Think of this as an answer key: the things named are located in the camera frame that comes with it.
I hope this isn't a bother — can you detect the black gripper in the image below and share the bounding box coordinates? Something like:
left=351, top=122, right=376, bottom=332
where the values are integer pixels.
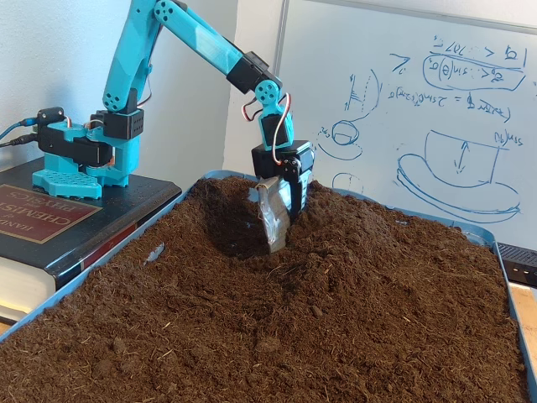
left=251, top=140, right=316, bottom=253

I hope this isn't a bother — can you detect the brown soil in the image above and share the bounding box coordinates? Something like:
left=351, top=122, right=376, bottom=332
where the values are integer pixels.
left=0, top=175, right=529, bottom=403

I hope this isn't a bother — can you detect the whiteboard with blue sketches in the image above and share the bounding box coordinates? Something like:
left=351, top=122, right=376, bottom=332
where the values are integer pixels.
left=259, top=0, right=537, bottom=249

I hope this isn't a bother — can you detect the black chemistry handbook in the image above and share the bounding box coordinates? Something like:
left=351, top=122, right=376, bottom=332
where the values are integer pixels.
left=0, top=159, right=184, bottom=327

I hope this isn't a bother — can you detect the blue plastic tray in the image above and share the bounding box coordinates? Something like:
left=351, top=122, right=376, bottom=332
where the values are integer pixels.
left=0, top=169, right=537, bottom=403

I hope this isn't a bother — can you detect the black perforated device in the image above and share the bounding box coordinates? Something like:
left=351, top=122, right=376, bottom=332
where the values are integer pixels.
left=497, top=242, right=537, bottom=289

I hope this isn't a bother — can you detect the black controller board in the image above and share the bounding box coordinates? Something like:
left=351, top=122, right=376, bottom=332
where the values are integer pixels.
left=35, top=107, right=67, bottom=134

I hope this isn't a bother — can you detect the red white servo wire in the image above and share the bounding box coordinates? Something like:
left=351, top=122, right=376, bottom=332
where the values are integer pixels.
left=270, top=92, right=293, bottom=167
left=242, top=98, right=263, bottom=123

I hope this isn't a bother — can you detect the black cable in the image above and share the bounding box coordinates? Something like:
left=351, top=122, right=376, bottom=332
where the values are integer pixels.
left=0, top=133, right=41, bottom=148

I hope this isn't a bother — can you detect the blue cable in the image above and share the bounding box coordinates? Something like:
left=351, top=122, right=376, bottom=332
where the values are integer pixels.
left=0, top=118, right=39, bottom=142

